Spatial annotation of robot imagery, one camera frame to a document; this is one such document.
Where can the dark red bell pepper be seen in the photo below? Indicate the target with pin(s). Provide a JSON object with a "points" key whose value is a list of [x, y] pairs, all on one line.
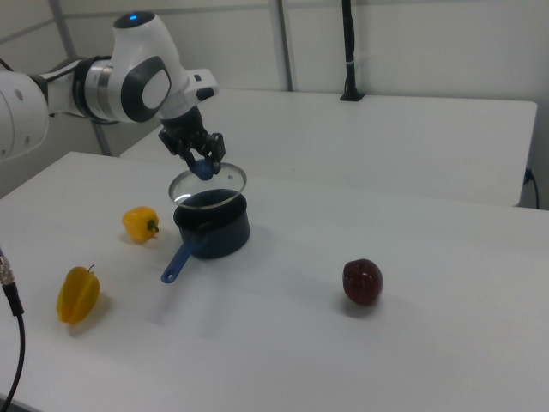
{"points": [[362, 283]]}

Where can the yellow bell pepper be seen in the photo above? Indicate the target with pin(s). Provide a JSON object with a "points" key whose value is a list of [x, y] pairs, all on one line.
{"points": [[137, 225]]}

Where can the yellow starfruit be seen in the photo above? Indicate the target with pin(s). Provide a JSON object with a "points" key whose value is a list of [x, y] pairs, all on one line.
{"points": [[77, 296]]}

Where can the dark blue saucepan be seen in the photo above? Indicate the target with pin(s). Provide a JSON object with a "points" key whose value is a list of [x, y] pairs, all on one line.
{"points": [[223, 236]]}

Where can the white background table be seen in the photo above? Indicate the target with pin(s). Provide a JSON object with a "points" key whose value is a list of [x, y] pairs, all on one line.
{"points": [[386, 141]]}

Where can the glass lid with blue knob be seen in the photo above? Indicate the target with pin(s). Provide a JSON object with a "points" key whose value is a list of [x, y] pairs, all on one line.
{"points": [[225, 180]]}

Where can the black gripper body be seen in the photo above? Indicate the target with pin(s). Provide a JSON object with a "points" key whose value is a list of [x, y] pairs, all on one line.
{"points": [[186, 131]]}

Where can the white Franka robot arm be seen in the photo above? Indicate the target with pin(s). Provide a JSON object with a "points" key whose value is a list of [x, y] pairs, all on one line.
{"points": [[141, 43]]}

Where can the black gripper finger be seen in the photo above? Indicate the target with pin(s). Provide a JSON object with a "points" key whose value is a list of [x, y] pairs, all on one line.
{"points": [[191, 159], [217, 159]]}

